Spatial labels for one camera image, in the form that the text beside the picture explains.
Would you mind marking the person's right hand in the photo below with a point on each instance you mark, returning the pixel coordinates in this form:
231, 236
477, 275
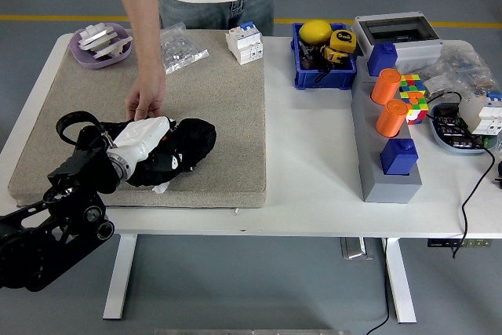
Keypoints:
149, 89

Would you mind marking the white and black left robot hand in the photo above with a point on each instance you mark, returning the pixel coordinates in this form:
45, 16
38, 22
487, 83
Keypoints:
139, 137

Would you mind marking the black glossy display panel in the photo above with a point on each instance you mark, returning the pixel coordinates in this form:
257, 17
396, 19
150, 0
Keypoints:
119, 125

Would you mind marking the person's right forearm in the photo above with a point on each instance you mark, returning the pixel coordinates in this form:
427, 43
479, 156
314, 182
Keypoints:
141, 17

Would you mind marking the black desk control panel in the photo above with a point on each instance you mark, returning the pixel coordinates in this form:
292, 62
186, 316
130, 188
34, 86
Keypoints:
457, 243

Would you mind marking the clear bag of metal nuts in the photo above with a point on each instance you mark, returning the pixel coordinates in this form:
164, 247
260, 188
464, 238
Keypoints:
182, 50

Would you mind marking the purple plastic bowl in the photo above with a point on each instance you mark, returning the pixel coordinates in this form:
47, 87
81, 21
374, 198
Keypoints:
85, 59

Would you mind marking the grey-brown mat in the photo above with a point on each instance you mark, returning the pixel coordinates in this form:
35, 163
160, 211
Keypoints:
219, 115

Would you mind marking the white table leg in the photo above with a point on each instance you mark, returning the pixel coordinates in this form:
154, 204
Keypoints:
119, 276
398, 280

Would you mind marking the dark brown tool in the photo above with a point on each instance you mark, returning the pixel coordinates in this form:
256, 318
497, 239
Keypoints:
310, 58

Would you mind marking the blue plastic bin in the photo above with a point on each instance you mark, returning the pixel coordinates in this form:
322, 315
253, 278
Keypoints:
333, 79

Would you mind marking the yellow and black tape measure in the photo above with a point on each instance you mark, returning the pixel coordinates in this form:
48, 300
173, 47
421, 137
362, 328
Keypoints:
333, 56

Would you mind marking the long grey slotted base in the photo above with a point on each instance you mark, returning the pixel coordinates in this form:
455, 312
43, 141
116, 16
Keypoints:
368, 139

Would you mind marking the blue block with knob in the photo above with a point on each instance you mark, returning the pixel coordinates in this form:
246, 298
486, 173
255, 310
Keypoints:
381, 59
398, 157

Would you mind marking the orange cylinder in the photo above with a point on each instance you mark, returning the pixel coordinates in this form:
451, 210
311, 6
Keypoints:
385, 86
391, 118

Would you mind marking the metal floor box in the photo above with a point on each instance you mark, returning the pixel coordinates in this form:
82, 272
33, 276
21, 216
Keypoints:
353, 248

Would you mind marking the multicolour puzzle cube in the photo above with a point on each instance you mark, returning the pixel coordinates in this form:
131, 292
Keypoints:
412, 84
417, 107

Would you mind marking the grey distribution box, clear lid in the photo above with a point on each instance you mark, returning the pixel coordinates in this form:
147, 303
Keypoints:
417, 50

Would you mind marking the blue-grey bowl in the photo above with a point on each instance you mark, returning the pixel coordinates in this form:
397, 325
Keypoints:
439, 138

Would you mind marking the black electronic modules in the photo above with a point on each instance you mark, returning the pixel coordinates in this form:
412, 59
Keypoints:
447, 117

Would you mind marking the clear bag of small parts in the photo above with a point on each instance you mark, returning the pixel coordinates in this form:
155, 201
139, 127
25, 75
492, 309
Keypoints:
463, 68

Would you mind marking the white circuit breaker bank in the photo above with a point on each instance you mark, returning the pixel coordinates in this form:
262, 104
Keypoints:
484, 113

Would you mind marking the black plug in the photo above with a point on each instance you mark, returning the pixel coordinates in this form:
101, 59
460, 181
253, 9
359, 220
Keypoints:
499, 174

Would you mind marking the white plastic rail piece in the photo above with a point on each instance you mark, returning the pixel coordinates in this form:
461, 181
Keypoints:
113, 45
95, 36

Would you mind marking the white circuit breaker, blue switch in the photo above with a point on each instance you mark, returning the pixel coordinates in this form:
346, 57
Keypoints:
244, 44

